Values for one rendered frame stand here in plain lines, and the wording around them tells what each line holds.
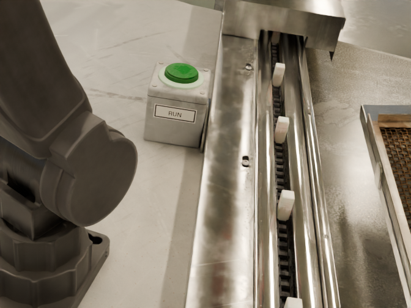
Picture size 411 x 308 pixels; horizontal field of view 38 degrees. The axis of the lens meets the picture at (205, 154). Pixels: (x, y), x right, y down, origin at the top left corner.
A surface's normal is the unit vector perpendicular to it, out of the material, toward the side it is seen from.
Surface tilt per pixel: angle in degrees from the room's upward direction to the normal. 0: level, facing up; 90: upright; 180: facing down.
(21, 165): 74
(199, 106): 90
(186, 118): 90
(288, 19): 90
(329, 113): 0
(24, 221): 90
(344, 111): 0
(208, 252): 0
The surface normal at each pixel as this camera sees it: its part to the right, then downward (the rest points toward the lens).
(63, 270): 0.14, -0.79
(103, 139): 0.80, 0.44
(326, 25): -0.07, 0.59
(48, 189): -0.55, 0.30
